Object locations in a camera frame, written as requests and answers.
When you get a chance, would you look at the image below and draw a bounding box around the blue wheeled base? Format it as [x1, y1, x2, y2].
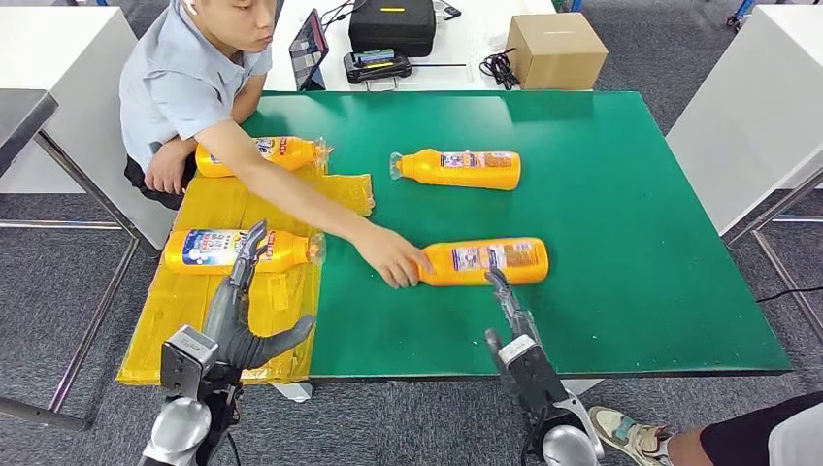
[725, 0, 760, 32]

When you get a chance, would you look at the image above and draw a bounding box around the person's right hand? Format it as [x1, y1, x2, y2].
[353, 224, 435, 289]

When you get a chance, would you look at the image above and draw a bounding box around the black floor cable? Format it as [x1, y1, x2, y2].
[757, 285, 823, 304]

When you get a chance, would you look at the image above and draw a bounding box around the yellow taped cardboard sheet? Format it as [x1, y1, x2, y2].
[115, 138, 376, 387]

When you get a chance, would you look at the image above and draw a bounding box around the black cable bundle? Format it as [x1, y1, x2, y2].
[477, 49, 521, 92]

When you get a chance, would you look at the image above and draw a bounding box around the person's left hand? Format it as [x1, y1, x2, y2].
[145, 153, 194, 195]

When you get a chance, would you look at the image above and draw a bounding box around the white table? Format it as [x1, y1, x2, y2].
[0, 6, 178, 252]
[263, 0, 558, 93]
[665, 5, 823, 346]

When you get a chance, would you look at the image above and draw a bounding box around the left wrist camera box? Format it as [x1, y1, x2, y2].
[159, 324, 220, 400]

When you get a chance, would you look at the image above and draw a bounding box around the white table foot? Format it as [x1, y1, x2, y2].
[273, 383, 314, 405]
[559, 379, 606, 397]

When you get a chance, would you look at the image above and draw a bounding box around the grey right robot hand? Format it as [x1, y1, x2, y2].
[483, 266, 543, 395]

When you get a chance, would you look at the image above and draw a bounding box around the grey desk with metal frame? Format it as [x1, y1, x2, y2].
[0, 89, 143, 433]

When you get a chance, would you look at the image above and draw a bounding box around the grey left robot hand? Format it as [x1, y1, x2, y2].
[202, 219, 317, 371]

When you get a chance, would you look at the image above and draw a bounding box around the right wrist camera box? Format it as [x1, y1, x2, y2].
[498, 334, 571, 416]

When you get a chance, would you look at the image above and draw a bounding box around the black handheld controller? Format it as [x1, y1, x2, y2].
[342, 49, 413, 86]

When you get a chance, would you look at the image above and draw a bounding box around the orange detergent bottle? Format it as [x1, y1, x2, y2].
[163, 228, 327, 277]
[388, 149, 522, 192]
[194, 136, 334, 180]
[416, 237, 550, 288]

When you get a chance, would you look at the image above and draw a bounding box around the brown cardboard box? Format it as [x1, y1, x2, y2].
[505, 13, 609, 92]

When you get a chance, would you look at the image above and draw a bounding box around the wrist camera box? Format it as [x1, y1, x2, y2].
[498, 334, 571, 416]
[159, 324, 220, 400]

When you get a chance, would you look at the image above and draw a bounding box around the thin black cable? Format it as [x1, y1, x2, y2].
[319, 0, 371, 32]

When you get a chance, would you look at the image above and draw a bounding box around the black carrying case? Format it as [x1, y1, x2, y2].
[347, 0, 437, 59]

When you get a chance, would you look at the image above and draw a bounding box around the person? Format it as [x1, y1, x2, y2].
[588, 392, 823, 466]
[118, 0, 435, 289]

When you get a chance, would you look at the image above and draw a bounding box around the black tablet on stand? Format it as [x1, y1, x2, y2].
[288, 9, 330, 92]

